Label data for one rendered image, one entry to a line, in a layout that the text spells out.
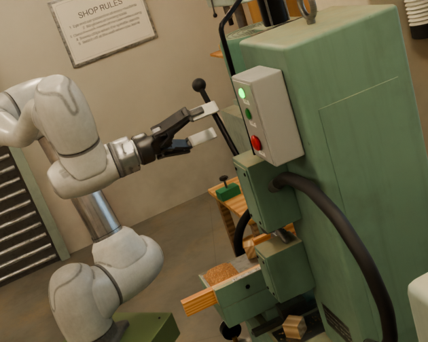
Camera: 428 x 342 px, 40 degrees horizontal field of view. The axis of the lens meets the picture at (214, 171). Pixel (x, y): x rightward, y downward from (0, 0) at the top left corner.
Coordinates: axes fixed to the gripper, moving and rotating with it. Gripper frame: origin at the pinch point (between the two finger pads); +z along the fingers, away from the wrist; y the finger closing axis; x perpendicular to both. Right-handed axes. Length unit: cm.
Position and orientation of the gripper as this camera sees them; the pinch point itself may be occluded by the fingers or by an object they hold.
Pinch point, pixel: (211, 121)
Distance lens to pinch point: 147.1
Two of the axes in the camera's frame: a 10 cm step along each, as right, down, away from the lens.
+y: 0.3, -4.0, -9.2
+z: 9.0, -3.8, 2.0
